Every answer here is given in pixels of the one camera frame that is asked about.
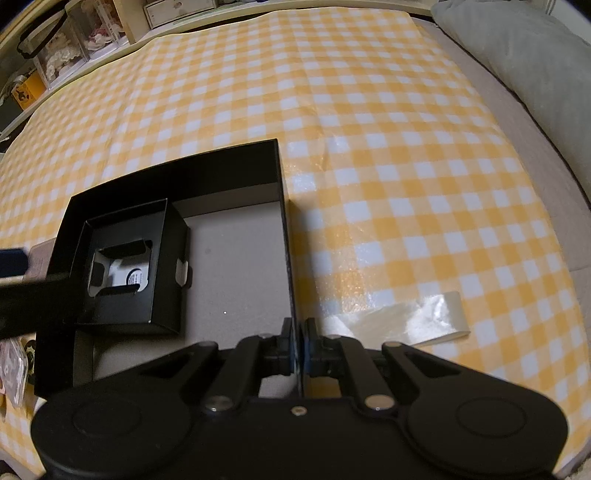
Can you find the clear plastic tape strip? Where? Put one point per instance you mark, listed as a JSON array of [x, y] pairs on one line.
[[415, 318]]

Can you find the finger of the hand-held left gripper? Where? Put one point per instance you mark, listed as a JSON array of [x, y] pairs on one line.
[[32, 304], [11, 263]]

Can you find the yellow white checked tablecloth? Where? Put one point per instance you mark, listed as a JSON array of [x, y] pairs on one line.
[[369, 138]]

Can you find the grey pillow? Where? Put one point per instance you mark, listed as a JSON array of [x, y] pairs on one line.
[[521, 60]]

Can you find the small black cardboard box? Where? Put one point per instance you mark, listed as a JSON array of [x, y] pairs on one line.
[[166, 295]]

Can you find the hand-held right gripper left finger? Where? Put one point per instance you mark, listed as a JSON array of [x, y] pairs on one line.
[[288, 344]]

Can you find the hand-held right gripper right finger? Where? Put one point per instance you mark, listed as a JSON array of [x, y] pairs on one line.
[[307, 346]]

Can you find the clear plastic nail case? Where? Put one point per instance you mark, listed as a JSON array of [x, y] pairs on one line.
[[10, 371]]

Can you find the yellow box with black print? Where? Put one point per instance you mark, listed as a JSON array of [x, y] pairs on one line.
[[27, 91]]

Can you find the large black cardboard box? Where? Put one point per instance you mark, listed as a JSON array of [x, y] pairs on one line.
[[231, 277]]

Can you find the clear storage box with lace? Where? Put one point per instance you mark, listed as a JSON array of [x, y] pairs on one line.
[[57, 62], [99, 32]]

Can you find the white drawer box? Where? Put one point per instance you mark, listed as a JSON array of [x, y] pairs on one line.
[[180, 10]]

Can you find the black item with gold badge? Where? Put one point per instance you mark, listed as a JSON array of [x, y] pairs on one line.
[[31, 357]]

